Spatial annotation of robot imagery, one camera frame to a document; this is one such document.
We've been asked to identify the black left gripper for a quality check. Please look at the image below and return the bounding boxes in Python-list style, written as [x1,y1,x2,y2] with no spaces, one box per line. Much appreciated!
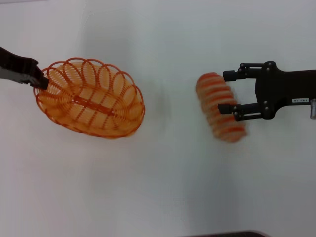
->
[0,46,49,90]

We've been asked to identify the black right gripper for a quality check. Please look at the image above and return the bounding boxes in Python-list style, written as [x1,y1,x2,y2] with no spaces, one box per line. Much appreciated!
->
[217,61,316,122]

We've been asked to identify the long striped bread loaf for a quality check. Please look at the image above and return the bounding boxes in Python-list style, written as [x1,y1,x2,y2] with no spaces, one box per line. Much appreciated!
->
[196,72,247,144]

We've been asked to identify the orange plastic wire basket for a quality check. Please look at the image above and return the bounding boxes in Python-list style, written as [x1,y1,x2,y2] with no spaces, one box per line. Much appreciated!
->
[33,57,146,140]

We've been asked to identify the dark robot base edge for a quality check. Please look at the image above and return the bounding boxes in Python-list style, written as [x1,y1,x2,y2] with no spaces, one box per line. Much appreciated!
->
[192,231,269,237]

